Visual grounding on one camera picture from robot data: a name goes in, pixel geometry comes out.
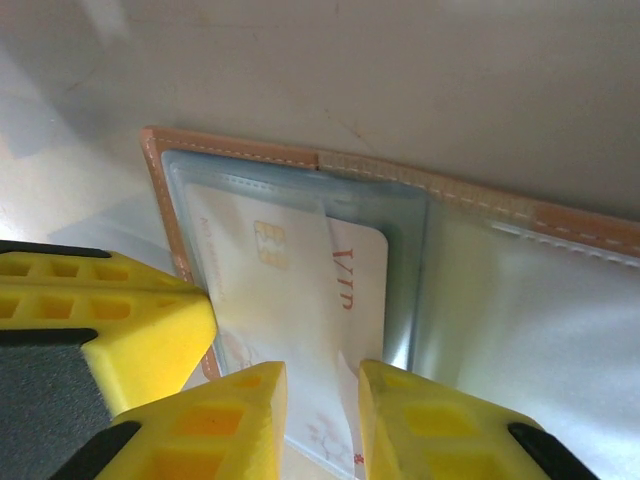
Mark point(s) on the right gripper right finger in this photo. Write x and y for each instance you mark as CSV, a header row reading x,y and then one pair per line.
x,y
430,430

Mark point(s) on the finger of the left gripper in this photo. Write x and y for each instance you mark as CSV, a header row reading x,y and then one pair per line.
x,y
75,272
150,340

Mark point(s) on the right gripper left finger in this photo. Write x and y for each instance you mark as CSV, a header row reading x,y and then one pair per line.
x,y
210,430

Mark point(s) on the white VIP chip card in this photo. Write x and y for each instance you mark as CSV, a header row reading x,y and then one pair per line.
x,y
300,300

